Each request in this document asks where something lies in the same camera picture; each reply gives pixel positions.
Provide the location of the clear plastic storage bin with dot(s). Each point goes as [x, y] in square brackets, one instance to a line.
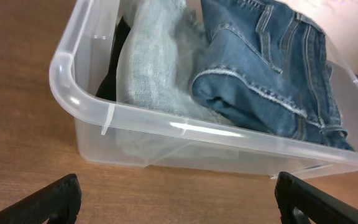
[113, 133]

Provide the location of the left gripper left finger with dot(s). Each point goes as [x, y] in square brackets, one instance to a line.
[58, 202]

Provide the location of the dark blue jeans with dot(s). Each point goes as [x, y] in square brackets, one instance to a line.
[265, 69]

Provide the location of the light blue jeans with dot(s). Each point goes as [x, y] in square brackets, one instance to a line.
[159, 58]

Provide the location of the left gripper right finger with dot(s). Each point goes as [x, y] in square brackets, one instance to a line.
[300, 202]

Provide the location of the black folded garment in bin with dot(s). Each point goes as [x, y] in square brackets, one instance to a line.
[107, 88]

